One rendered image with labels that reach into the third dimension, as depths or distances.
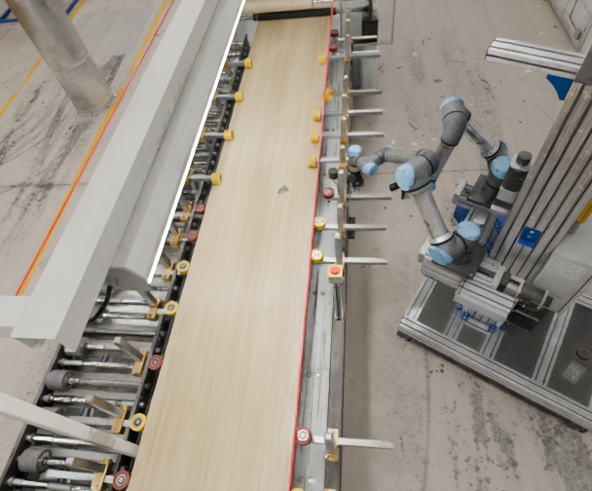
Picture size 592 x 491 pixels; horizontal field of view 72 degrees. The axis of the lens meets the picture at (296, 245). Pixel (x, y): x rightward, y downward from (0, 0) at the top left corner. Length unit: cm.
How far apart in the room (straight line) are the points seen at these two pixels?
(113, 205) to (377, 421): 253
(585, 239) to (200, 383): 200
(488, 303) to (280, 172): 157
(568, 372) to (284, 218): 202
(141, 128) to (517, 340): 274
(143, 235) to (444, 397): 259
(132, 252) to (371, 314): 263
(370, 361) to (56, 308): 263
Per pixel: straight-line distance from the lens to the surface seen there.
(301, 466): 236
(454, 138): 227
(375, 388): 306
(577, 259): 227
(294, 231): 257
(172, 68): 103
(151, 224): 83
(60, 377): 270
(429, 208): 202
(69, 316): 68
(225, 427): 217
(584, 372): 321
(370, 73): 488
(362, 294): 333
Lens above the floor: 295
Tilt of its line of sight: 55 degrees down
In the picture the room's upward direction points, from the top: 12 degrees counter-clockwise
